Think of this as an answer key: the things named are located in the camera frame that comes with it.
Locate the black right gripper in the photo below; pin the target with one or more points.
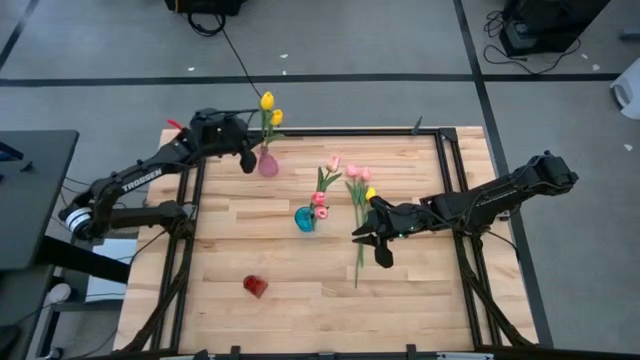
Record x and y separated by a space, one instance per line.
387 225

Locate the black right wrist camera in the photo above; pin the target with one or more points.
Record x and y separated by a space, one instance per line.
410 217

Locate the black equipment case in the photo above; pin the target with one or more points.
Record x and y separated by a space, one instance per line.
550 25

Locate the teal glass vase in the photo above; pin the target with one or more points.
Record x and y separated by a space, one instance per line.
302 219

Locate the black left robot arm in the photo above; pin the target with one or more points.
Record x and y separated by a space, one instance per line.
140 180

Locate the purple glass vase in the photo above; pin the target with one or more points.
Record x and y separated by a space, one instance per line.
268 166

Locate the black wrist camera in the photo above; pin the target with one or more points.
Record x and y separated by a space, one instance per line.
212 120
410 217

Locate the small red tag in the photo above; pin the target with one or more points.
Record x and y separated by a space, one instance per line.
174 124

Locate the black equipment box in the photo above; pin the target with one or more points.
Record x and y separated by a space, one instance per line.
205 5

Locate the black desk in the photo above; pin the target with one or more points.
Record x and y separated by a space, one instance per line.
35 200

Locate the white round device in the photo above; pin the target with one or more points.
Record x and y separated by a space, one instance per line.
58 293

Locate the peach pink artificial tulip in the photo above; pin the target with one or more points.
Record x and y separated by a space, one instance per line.
352 170
366 174

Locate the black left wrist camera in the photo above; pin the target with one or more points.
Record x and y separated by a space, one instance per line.
212 120

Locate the white trash can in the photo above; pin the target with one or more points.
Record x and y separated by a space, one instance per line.
627 95

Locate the red glass vase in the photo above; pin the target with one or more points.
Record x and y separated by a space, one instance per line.
255 286

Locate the white panel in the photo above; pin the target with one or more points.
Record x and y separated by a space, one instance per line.
112 270

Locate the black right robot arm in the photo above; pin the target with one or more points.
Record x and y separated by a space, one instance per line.
500 192

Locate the yellow artificial tulip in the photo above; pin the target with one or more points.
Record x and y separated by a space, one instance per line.
276 117
370 193
267 100

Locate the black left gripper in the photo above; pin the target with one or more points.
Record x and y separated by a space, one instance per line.
235 142

